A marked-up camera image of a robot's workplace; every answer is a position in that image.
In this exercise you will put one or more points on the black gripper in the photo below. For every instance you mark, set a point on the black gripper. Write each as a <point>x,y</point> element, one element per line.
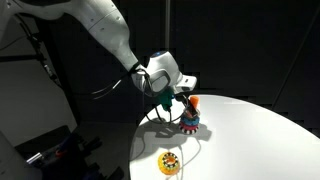
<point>182,97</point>

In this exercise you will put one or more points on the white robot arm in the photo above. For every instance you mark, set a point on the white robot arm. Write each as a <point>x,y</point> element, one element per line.
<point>105,23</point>

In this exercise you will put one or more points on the vertical metal pole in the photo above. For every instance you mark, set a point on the vertical metal pole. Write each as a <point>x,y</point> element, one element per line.
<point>167,23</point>

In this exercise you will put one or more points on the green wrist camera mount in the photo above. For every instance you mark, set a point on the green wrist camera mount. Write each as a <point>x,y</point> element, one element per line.
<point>165,99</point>

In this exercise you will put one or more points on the white round pedestal table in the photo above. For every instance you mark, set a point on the white round pedestal table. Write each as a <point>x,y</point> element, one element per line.
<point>236,140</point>

